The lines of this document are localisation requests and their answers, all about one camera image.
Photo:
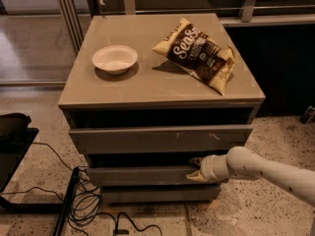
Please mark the dark object at right edge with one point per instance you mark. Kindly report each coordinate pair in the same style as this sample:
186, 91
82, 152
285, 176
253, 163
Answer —
308, 115

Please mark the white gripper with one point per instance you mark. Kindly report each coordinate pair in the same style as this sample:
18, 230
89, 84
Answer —
208, 168

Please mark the grey top drawer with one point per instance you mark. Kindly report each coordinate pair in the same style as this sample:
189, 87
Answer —
159, 139

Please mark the grey drawer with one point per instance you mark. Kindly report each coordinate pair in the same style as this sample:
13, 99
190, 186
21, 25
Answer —
159, 139
142, 176
160, 194

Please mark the brown and yellow chip bag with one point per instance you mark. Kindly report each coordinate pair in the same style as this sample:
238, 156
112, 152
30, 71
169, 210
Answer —
198, 55

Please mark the grey bottom drawer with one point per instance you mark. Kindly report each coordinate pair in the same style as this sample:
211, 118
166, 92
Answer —
160, 194

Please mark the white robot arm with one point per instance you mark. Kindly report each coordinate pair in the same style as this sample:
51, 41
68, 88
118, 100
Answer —
241, 163

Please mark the black metal stand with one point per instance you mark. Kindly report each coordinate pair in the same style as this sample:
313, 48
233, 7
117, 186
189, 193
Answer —
36, 193

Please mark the white bowl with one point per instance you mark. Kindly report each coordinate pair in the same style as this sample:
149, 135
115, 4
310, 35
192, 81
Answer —
115, 59

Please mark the dark bag on stand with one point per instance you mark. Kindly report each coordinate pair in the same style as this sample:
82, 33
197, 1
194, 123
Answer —
13, 130

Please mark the grey three-drawer cabinet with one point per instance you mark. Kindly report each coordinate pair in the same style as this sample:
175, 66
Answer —
153, 93

